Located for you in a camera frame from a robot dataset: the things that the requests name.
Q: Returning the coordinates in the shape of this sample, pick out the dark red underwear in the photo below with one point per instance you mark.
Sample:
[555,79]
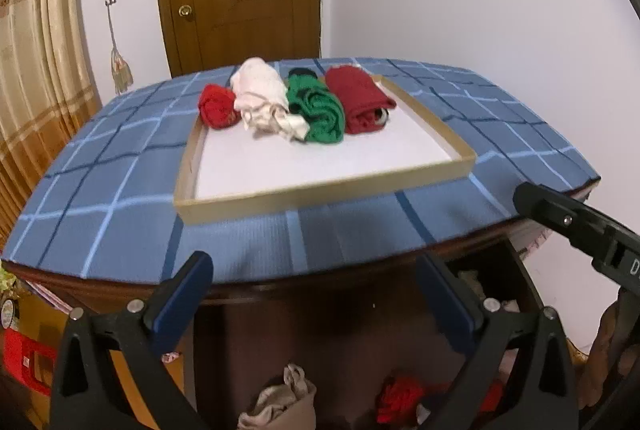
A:
[360,98]

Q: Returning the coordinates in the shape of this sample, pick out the white underwear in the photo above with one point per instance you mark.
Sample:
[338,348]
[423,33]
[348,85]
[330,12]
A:
[260,90]

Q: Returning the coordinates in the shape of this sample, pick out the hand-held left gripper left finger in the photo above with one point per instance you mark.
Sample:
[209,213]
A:
[182,305]

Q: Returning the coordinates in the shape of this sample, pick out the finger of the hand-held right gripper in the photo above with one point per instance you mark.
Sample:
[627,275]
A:
[555,212]

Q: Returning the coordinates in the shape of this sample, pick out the blue checked tablecloth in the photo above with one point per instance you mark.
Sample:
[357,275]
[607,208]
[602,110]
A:
[125,190]

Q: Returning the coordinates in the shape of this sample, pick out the small red underwear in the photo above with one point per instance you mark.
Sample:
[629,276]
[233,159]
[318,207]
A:
[217,105]

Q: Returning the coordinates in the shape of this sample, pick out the dark wooden desk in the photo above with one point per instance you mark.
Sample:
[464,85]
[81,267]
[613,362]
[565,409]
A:
[300,292]

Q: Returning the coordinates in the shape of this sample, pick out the shallow wooden tray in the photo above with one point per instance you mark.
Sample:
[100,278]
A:
[325,160]

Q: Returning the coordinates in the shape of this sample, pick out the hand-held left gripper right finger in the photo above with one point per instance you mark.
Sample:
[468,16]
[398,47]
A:
[447,305]

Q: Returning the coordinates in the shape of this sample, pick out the beige patterned curtain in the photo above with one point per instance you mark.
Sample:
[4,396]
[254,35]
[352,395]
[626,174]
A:
[40,85]

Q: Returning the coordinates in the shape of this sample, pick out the green underwear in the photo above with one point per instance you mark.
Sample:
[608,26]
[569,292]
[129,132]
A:
[320,110]

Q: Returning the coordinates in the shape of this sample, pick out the brass door knob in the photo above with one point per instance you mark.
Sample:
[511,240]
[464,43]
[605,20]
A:
[185,11]

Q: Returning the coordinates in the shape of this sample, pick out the small round clock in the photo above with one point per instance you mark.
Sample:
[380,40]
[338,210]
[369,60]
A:
[6,312]

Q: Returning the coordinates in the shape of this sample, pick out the red plastic crate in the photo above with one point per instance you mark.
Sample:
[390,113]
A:
[20,350]

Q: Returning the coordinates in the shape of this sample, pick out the black underwear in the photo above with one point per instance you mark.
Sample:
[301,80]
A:
[302,72]

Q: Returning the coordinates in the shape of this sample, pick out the curtain tieback tassel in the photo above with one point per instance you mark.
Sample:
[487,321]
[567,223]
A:
[120,70]

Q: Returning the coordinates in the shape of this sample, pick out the bright red underwear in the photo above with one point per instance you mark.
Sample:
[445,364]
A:
[400,400]

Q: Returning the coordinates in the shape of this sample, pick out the green yellow object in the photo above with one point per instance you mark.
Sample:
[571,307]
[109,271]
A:
[10,280]

